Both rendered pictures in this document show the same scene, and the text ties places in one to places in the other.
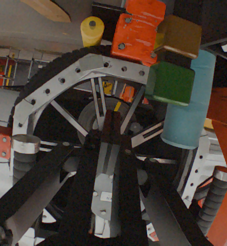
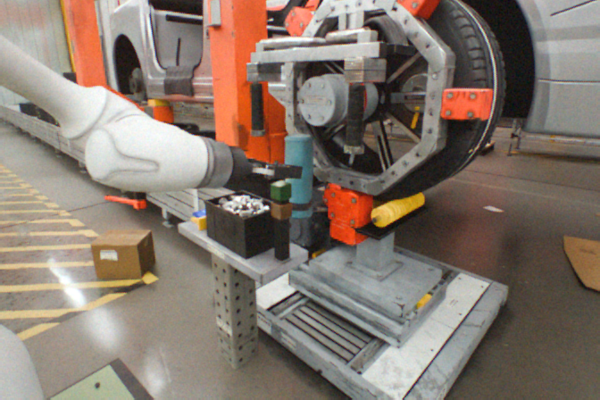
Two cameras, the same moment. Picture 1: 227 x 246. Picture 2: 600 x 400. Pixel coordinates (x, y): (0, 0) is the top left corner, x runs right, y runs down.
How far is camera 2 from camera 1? 67 cm
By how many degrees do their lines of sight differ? 43
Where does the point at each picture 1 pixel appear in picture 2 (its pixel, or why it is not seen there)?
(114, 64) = (358, 186)
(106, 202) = (322, 95)
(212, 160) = not seen: hidden behind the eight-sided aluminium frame
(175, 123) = (301, 153)
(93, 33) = (377, 212)
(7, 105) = (577, 112)
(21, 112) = (427, 144)
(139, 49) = (342, 198)
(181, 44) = (276, 208)
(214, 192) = (258, 121)
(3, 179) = not seen: outside the picture
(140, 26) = (344, 216)
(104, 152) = not seen: hidden behind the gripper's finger
